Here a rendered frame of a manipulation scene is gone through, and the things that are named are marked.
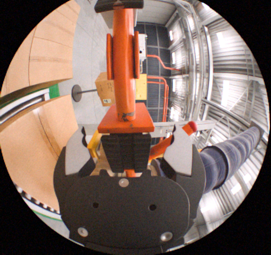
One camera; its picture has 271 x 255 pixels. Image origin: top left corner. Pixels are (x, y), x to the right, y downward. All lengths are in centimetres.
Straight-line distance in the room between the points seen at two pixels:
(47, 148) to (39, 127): 7
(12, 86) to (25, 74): 13
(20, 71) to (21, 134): 53
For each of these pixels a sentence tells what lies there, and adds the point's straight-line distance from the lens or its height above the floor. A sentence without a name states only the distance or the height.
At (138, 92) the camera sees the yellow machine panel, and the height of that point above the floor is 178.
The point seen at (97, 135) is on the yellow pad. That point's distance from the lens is 30.
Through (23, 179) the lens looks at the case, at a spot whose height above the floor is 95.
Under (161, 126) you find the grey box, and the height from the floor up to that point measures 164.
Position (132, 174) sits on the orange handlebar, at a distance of 18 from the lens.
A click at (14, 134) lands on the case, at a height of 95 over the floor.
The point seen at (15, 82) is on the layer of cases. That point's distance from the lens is 74.
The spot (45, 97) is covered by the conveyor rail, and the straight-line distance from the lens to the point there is 77.
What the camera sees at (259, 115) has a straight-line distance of 508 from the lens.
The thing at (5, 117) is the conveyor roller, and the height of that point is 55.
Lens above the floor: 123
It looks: 1 degrees up
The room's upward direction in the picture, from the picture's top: 88 degrees clockwise
